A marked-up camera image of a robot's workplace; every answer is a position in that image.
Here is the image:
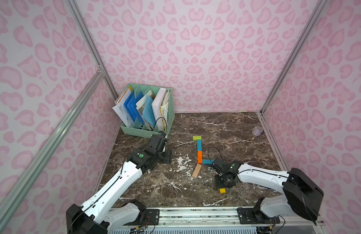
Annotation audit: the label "teal block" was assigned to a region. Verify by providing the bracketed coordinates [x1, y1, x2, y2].
[197, 139, 202, 151]
[202, 159, 214, 165]

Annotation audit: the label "natural wood building block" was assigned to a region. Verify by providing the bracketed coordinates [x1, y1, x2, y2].
[192, 164, 202, 178]

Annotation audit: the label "orange building block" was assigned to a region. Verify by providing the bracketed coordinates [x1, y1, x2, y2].
[197, 151, 203, 164]

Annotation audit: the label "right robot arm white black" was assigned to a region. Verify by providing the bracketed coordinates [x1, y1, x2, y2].
[211, 159, 324, 224]

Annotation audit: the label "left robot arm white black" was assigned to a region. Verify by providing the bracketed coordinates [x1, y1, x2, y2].
[66, 148, 172, 234]

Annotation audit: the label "light blue folder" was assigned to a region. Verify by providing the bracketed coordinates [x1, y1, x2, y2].
[142, 95, 156, 131]

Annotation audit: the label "green plastic file basket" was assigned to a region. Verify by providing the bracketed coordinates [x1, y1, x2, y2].
[121, 83, 175, 138]

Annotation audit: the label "white booklets stack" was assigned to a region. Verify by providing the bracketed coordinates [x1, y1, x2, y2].
[152, 88, 170, 132]

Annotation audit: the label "clear plastic cup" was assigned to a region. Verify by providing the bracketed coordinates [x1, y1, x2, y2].
[252, 126, 263, 137]

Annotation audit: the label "blue folders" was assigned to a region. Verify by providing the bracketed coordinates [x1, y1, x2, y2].
[124, 92, 144, 125]

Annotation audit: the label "white paper sheets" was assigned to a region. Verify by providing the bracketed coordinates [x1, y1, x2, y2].
[112, 86, 134, 127]

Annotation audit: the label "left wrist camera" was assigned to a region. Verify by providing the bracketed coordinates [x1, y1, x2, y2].
[146, 135, 167, 155]

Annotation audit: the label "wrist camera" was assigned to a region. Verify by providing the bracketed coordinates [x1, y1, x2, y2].
[146, 135, 167, 155]
[211, 159, 231, 175]

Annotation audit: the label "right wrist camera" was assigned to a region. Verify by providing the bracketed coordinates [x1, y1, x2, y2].
[211, 159, 231, 175]

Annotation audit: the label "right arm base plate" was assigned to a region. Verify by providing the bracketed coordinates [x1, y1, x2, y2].
[237, 207, 281, 226]

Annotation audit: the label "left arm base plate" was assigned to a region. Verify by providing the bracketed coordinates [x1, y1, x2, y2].
[124, 209, 160, 226]

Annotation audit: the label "aluminium front rail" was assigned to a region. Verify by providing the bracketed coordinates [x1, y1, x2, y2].
[109, 207, 328, 234]

